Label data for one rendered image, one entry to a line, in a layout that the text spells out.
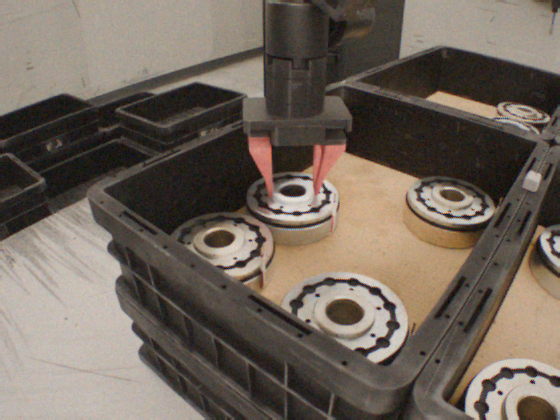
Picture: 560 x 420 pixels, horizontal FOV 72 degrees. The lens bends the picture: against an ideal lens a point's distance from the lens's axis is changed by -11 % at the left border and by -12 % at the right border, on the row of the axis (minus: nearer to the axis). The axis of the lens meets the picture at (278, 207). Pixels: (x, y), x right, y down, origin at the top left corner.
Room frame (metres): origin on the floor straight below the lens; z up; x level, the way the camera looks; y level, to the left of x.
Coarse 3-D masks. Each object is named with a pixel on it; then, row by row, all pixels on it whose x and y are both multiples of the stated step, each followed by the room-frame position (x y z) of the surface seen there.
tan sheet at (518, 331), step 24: (528, 264) 0.32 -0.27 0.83; (528, 288) 0.28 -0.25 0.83; (504, 312) 0.25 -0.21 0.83; (528, 312) 0.25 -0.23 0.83; (552, 312) 0.25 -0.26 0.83; (504, 336) 0.22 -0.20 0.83; (528, 336) 0.22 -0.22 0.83; (552, 336) 0.22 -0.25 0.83; (480, 360) 0.20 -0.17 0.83; (552, 360) 0.19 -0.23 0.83
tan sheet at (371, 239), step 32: (352, 160) 0.55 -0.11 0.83; (352, 192) 0.46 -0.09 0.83; (384, 192) 0.46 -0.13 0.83; (352, 224) 0.39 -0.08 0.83; (384, 224) 0.39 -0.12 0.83; (288, 256) 0.34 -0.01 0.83; (320, 256) 0.34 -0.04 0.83; (352, 256) 0.34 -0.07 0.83; (384, 256) 0.34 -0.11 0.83; (416, 256) 0.34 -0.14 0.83; (448, 256) 0.33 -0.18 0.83; (288, 288) 0.29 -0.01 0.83; (416, 288) 0.29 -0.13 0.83; (416, 320) 0.25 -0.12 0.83
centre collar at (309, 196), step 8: (280, 184) 0.42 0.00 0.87; (288, 184) 0.42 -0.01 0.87; (296, 184) 0.42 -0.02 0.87; (304, 184) 0.42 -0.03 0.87; (272, 192) 0.40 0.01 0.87; (312, 192) 0.40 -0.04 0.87; (280, 200) 0.39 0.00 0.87; (288, 200) 0.38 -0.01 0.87; (296, 200) 0.38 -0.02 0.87; (304, 200) 0.39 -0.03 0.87; (312, 200) 0.39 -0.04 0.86
